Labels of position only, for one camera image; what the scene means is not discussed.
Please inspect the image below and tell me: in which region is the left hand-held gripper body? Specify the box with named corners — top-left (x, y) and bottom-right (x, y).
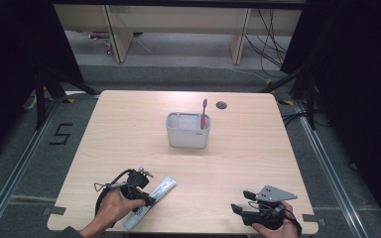
top-left (93, 167), bottom-right (155, 201)

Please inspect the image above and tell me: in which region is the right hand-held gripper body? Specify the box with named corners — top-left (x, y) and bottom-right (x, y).
top-left (241, 184), bottom-right (299, 231)

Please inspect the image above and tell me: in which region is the white toothpaste tube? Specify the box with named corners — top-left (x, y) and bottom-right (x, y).
top-left (122, 176), bottom-right (178, 231)

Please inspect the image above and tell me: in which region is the grey plastic holder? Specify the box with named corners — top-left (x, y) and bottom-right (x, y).
top-left (165, 111), bottom-right (211, 149)

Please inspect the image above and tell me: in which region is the pink toothbrush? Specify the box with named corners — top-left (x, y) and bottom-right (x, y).
top-left (199, 98), bottom-right (209, 131)

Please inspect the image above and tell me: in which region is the person's right hand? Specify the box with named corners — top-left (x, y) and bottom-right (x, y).
top-left (251, 201), bottom-right (301, 238)

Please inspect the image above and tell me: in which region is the person's left hand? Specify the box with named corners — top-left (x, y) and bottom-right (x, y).
top-left (96, 189), bottom-right (146, 229)

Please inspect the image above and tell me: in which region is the grey tape piece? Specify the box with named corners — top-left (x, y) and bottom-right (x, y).
top-left (43, 205), bottom-right (67, 216)
top-left (302, 213), bottom-right (327, 228)

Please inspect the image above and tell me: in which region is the black metal stand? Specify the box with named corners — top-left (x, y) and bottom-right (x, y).
top-left (34, 67), bottom-right (99, 131)
top-left (259, 63), bottom-right (318, 131)

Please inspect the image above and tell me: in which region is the small pink object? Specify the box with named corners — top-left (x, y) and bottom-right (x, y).
top-left (87, 31), bottom-right (113, 56)

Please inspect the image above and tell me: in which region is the black curtain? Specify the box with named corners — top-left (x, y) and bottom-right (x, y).
top-left (280, 0), bottom-right (381, 231)
top-left (0, 0), bottom-right (84, 168)

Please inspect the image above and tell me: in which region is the aluminium floor rail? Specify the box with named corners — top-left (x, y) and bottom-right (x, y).
top-left (0, 95), bottom-right (64, 238)
top-left (293, 98), bottom-right (369, 238)

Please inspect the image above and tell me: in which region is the black floor cable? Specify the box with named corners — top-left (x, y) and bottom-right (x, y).
top-left (282, 111), bottom-right (310, 127)

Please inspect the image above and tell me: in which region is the bundle of black cables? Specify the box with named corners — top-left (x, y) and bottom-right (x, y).
top-left (244, 9), bottom-right (290, 79)

